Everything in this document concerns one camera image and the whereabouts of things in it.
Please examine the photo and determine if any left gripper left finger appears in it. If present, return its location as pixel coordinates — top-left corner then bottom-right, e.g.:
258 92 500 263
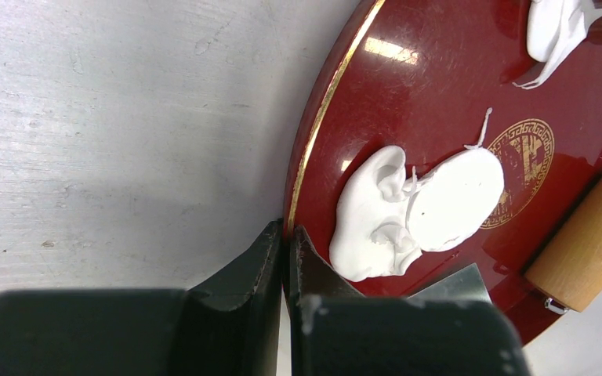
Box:
0 220 283 375

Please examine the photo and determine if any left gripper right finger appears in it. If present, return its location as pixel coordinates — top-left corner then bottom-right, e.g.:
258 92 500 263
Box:
288 227 530 375

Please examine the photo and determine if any round cut dough wrapper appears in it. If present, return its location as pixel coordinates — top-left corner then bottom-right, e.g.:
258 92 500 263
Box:
407 107 504 252

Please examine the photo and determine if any round red lacquer tray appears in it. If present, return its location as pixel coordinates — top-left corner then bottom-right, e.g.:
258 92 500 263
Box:
285 1 602 342

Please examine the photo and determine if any wooden dough roller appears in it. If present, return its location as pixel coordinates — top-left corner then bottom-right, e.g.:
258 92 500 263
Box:
524 177 602 315

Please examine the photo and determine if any white dough piece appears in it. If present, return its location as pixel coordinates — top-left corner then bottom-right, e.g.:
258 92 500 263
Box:
329 146 422 282

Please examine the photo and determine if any torn white dough scrap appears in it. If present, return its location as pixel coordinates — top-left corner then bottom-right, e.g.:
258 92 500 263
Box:
513 0 602 90

